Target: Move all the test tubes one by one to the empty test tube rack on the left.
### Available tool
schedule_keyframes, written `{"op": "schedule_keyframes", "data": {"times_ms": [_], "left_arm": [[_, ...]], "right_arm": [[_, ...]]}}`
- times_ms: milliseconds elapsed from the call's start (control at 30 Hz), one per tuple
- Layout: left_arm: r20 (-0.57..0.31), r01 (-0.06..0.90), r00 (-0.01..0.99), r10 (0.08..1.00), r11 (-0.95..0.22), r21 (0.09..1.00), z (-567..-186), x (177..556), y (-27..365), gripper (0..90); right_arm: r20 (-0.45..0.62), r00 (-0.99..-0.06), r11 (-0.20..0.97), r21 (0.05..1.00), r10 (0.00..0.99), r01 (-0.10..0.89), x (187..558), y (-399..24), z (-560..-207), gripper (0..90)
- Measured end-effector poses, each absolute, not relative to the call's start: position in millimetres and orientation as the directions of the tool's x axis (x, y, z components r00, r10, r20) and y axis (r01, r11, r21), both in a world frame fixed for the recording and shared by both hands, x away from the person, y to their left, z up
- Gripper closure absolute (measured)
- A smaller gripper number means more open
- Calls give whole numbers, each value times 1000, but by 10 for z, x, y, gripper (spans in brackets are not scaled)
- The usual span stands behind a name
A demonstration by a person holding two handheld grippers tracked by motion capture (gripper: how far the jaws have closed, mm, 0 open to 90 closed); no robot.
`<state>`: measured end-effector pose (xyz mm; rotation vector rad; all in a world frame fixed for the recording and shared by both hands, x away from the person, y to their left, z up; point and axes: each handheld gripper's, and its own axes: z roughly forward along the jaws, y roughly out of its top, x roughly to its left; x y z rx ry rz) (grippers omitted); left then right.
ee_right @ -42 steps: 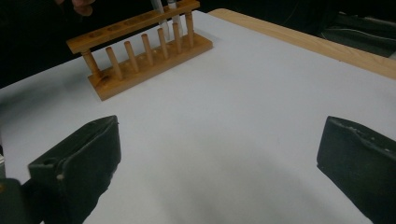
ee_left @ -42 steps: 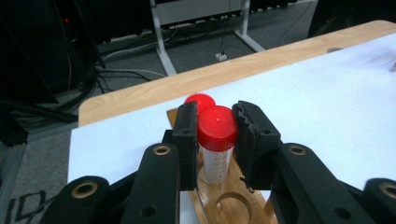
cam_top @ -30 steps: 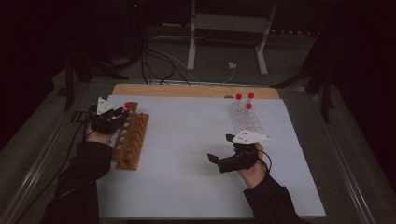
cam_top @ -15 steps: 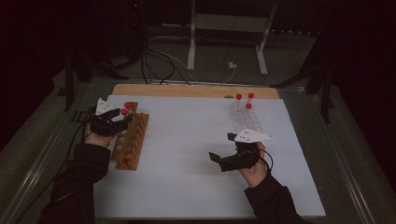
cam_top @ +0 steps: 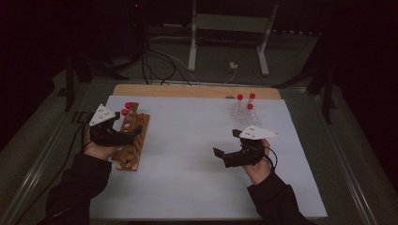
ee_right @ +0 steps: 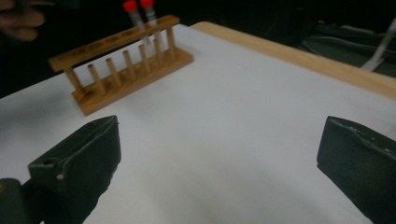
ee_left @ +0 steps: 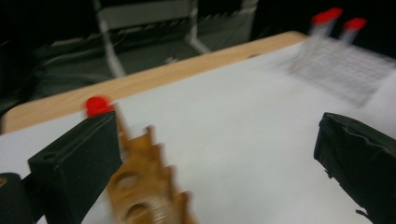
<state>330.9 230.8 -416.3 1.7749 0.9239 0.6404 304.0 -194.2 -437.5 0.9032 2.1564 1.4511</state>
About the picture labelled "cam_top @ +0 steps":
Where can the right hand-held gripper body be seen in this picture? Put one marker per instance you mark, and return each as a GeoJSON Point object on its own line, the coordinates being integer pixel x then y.
{"type": "Point", "coordinates": [245, 157]}

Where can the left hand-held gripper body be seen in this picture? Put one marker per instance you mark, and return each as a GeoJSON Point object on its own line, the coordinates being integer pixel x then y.
{"type": "Point", "coordinates": [108, 137]}

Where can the red-capped clear test tube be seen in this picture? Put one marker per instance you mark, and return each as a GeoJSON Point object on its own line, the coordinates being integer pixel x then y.
{"type": "Point", "coordinates": [128, 105]}
{"type": "Point", "coordinates": [124, 112]}
{"type": "Point", "coordinates": [250, 106]}
{"type": "Point", "coordinates": [252, 96]}
{"type": "Point", "coordinates": [240, 97]}

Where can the clear tubes with red caps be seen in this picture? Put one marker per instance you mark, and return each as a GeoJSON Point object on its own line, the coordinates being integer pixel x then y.
{"type": "Point", "coordinates": [247, 120]}

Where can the wooden test tube rack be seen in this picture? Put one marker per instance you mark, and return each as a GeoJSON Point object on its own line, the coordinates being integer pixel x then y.
{"type": "Point", "coordinates": [137, 148]}

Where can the person's left hand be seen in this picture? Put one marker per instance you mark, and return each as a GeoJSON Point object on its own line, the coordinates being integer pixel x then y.
{"type": "Point", "coordinates": [98, 152]}

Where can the person's right hand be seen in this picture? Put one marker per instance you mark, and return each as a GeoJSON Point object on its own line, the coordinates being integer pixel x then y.
{"type": "Point", "coordinates": [259, 173]}

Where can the white table sheet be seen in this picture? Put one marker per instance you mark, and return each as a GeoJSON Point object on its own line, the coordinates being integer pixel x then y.
{"type": "Point", "coordinates": [187, 150]}

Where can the black floor stand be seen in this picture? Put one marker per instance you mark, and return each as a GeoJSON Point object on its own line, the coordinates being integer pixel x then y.
{"type": "Point", "coordinates": [69, 87]}
{"type": "Point", "coordinates": [328, 97]}

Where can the white plug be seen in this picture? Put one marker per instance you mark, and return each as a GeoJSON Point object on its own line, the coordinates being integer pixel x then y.
{"type": "Point", "coordinates": [233, 65]}

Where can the grey metal stand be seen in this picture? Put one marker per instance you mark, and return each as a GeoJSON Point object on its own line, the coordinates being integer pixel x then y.
{"type": "Point", "coordinates": [192, 47]}

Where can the grey metal table frame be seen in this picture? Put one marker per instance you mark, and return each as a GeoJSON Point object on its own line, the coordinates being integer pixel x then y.
{"type": "Point", "coordinates": [344, 160]}

